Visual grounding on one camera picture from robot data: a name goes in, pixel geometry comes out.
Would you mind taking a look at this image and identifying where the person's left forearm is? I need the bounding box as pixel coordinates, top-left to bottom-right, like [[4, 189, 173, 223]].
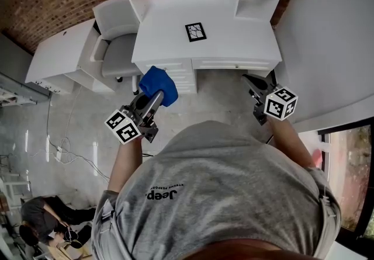
[[107, 134, 144, 194]]

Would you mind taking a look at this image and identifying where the person's right forearm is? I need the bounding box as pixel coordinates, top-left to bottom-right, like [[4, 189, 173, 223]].
[[268, 117, 318, 169]]

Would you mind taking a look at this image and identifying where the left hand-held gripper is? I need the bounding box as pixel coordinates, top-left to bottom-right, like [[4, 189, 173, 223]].
[[104, 90, 164, 145]]

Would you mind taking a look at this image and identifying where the grey metal rack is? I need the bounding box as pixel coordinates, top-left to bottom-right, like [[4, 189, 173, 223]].
[[0, 73, 52, 108]]

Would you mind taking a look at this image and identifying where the white table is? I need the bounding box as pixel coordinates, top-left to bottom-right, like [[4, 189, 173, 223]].
[[131, 0, 283, 95]]

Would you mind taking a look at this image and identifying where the person's grey t-shirt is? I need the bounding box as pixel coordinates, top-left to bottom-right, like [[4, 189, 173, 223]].
[[92, 120, 342, 260]]

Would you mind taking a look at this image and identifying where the black framed window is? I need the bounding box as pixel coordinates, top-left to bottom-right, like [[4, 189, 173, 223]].
[[317, 117, 374, 242]]

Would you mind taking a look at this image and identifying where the grey and white office chair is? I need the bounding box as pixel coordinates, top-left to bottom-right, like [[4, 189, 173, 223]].
[[90, 0, 147, 96]]

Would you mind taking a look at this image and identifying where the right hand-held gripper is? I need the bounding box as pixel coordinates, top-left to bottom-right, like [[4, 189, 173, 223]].
[[241, 74, 299, 127]]

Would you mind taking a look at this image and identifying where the blue cloth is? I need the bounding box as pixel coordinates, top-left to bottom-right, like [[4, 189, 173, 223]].
[[138, 65, 179, 108]]

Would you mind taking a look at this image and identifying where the white side desk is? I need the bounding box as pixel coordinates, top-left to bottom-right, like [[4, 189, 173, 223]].
[[25, 18, 102, 95]]

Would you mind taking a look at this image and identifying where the grey shoulder strap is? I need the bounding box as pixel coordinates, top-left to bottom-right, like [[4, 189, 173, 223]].
[[316, 169, 342, 254], [93, 194, 118, 260]]

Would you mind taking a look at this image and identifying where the small black picture frame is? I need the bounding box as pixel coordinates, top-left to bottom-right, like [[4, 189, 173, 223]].
[[185, 22, 207, 43]]

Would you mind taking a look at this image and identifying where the person's chin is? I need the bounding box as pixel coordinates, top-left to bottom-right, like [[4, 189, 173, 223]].
[[189, 238, 319, 260]]

